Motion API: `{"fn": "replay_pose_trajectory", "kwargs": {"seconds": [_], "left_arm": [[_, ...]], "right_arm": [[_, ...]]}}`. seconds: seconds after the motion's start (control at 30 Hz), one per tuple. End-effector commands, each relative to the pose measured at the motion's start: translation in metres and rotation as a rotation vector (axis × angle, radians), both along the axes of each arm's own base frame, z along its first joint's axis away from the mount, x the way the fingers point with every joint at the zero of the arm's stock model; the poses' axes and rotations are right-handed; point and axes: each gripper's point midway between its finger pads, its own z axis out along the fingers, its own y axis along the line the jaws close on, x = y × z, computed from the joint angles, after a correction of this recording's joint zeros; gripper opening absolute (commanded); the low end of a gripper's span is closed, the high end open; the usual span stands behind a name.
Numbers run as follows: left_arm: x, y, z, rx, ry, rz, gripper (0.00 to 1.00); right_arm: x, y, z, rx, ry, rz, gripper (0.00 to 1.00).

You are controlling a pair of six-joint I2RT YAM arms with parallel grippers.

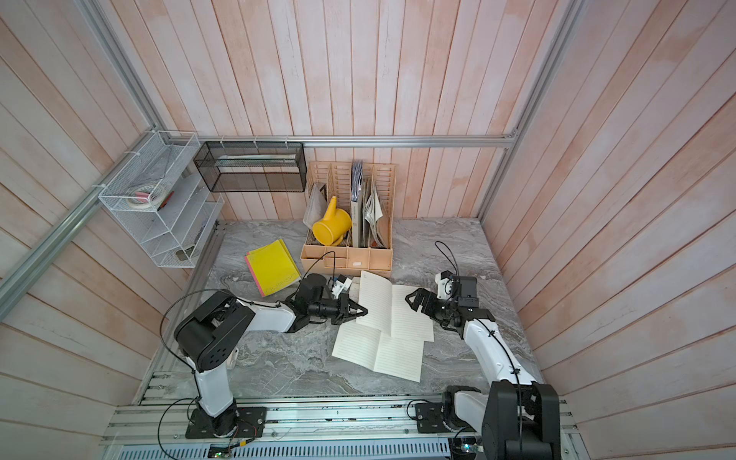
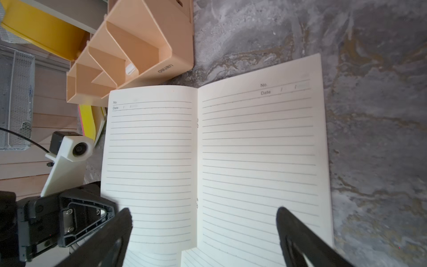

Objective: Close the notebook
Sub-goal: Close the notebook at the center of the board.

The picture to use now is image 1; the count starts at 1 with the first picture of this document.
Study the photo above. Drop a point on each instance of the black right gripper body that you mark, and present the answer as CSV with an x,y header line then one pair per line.
x,y
447,309

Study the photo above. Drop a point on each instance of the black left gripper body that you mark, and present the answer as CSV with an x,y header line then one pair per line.
x,y
330,308

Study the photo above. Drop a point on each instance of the cream notebook orange cover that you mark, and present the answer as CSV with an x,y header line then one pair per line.
x,y
388,311

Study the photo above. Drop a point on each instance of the cream lined notebook with holes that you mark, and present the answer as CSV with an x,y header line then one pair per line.
x,y
379,352

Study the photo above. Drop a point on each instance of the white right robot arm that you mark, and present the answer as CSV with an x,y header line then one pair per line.
x,y
519,418

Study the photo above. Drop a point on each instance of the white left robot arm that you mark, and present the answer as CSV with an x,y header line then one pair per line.
x,y
208,336

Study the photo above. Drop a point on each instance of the yellow plastic watering can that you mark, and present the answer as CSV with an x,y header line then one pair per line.
x,y
332,229

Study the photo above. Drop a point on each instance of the peach plastic desk organizer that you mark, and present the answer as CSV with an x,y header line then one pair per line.
x,y
363,247

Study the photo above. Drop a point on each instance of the grey folder in organizer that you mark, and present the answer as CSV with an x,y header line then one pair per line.
x,y
317,205

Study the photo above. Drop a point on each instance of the illustrated book in organizer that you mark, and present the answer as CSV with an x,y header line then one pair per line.
x,y
372,215

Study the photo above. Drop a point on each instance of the grey-green book in organizer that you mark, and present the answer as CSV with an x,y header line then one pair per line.
x,y
357,201

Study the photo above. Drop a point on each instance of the tape roll on shelf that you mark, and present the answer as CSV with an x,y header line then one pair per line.
x,y
146,197

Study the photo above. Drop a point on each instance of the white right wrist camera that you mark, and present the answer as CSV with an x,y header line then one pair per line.
x,y
445,284

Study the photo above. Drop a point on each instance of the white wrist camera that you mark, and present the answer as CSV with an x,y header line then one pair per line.
x,y
341,284
445,284

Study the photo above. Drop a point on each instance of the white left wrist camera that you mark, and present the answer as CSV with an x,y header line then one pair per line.
x,y
341,284

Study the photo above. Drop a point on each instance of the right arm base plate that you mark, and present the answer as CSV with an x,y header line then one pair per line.
x,y
433,417

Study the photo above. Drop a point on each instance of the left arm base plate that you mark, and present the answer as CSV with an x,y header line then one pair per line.
x,y
234,422

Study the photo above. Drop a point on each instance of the black mesh wall basket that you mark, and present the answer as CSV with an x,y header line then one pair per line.
x,y
252,166

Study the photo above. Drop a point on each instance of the aluminium frame rail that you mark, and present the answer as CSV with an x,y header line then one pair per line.
x,y
353,141

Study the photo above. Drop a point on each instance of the white wire wall shelf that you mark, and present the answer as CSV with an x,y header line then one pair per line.
x,y
164,206

